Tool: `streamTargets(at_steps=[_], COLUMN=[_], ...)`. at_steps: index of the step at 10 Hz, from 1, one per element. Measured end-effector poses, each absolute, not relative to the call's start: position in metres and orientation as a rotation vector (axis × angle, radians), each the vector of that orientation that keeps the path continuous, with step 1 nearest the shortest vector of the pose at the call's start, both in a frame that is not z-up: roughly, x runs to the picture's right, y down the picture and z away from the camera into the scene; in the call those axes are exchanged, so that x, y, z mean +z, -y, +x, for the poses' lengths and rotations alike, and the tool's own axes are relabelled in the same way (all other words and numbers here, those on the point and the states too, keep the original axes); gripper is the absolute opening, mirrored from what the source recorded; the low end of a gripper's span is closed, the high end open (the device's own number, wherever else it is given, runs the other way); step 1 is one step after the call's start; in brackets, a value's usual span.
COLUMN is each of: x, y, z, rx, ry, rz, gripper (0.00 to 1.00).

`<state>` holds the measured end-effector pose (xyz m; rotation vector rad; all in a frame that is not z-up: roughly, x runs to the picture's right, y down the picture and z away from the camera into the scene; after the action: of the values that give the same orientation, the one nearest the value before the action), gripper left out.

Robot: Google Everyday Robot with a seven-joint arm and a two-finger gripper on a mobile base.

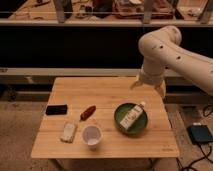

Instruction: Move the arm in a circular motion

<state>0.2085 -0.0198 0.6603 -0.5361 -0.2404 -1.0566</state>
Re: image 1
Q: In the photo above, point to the green round plate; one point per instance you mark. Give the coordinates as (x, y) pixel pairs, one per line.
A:
(137, 127)

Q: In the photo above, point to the wooden table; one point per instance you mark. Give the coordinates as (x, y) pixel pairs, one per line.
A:
(106, 94)

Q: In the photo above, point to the black foot pedal box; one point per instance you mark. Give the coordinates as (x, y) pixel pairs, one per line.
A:
(199, 134)

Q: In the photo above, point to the red sausage toy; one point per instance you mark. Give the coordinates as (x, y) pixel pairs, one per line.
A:
(87, 113)

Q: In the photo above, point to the white rectangular sponge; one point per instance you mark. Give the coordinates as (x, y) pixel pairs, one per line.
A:
(68, 132)

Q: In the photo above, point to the white paper cup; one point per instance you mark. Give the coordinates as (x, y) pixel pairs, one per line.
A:
(92, 136)

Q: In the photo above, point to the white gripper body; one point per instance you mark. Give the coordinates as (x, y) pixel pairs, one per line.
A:
(151, 76)

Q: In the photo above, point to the white bottle on plate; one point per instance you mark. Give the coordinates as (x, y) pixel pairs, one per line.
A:
(132, 115)

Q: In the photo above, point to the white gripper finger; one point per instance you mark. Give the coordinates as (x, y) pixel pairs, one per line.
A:
(161, 89)
(136, 84)

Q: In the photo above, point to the black rectangular block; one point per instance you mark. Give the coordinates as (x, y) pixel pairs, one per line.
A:
(56, 109)

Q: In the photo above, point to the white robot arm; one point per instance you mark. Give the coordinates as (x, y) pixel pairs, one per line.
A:
(161, 49)

